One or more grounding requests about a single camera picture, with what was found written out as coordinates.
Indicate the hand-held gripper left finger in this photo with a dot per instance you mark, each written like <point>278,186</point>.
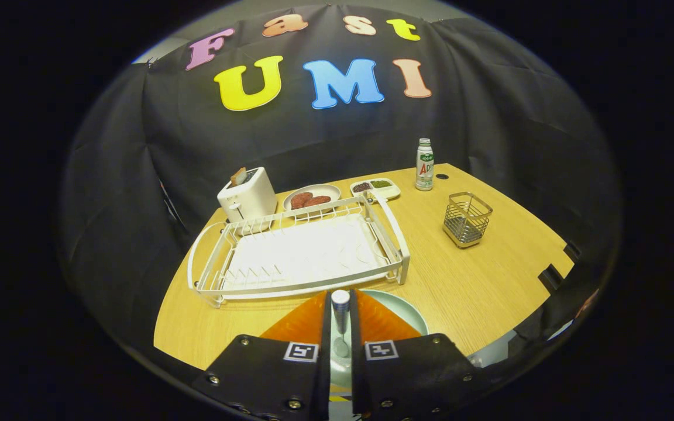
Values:
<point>325,327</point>

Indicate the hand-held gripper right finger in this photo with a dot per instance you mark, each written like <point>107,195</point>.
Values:
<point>356,327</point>

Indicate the pale green plate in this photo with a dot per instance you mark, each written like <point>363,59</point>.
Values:
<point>407,313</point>

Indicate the beige round plate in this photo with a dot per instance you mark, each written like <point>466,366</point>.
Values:
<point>332,190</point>

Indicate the white divided bean dish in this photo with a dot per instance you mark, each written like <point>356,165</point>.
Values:
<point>381,190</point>

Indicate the brown meat patty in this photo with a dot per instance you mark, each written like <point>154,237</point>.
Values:
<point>300,200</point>
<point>319,200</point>

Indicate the white toaster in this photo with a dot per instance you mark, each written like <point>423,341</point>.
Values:
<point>252,199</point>

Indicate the white green-label drink bottle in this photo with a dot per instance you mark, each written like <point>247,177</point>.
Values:
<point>424,169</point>

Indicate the brown bread slice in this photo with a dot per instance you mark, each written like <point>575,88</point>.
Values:
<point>238,176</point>

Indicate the black backdrop cloth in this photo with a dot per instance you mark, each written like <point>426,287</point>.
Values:
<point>489,117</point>

